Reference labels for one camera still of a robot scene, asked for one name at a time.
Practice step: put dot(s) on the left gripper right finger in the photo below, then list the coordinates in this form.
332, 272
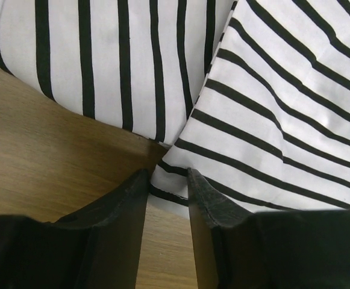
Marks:
234, 248

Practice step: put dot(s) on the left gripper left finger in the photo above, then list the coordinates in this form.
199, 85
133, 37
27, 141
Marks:
97, 246

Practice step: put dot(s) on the black white striped tank top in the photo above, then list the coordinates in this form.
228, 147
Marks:
255, 95

